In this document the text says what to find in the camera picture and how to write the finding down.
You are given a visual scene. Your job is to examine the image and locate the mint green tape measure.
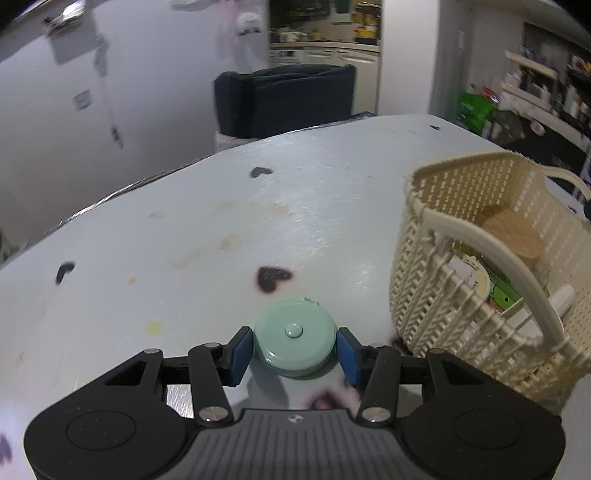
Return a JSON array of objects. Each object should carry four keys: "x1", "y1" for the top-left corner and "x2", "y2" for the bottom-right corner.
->
[{"x1": 253, "y1": 298, "x2": 338, "y2": 378}]

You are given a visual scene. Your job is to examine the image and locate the cream woven plastic basket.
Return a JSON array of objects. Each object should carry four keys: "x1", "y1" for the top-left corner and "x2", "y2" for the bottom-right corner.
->
[{"x1": 390, "y1": 150, "x2": 590, "y2": 401}]

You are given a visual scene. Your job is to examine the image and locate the round wooden lid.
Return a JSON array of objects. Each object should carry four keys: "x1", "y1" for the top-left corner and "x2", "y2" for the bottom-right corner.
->
[{"x1": 482, "y1": 209, "x2": 544, "y2": 266}]

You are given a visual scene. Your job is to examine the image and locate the dark navy chair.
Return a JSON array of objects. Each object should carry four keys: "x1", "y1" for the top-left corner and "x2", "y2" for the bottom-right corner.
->
[{"x1": 213, "y1": 64, "x2": 356, "y2": 139}]

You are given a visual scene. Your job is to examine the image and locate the green bag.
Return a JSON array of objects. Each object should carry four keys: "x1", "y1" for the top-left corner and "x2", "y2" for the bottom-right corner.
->
[{"x1": 456, "y1": 91, "x2": 498, "y2": 135}]

